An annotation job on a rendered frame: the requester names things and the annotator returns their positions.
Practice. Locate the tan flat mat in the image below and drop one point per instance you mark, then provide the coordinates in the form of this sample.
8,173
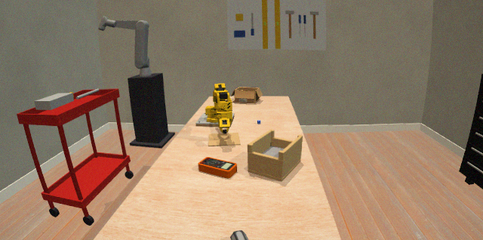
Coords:
228,139

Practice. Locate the orange digital multimeter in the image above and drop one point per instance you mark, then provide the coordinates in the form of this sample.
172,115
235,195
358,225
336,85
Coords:
217,167

